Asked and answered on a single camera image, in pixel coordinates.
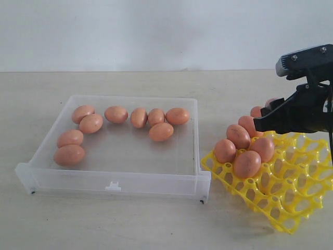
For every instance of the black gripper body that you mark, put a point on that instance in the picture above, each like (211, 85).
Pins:
(304, 111)

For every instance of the brown egg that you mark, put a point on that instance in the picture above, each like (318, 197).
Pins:
(256, 112)
(239, 136)
(269, 101)
(225, 151)
(69, 155)
(247, 122)
(161, 132)
(139, 117)
(247, 164)
(177, 116)
(156, 116)
(116, 114)
(70, 137)
(264, 147)
(81, 112)

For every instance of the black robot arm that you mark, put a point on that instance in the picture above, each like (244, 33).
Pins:
(304, 111)

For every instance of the yellow plastic egg tray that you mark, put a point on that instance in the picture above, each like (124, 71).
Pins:
(289, 187)

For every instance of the clear plastic drawer bin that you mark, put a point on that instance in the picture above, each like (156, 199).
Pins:
(121, 160)

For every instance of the brown egg second row left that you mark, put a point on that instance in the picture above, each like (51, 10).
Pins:
(91, 123)

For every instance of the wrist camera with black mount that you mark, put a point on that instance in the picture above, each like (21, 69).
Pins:
(314, 63)

